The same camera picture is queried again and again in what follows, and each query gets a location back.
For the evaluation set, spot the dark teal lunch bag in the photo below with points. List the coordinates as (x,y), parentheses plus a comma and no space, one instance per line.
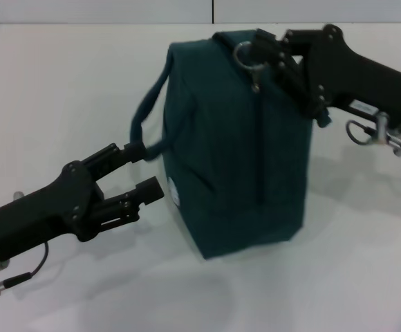
(228,155)

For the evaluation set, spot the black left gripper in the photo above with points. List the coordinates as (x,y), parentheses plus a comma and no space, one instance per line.
(45,211)

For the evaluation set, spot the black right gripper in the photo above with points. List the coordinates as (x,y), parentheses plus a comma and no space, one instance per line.
(359,79)

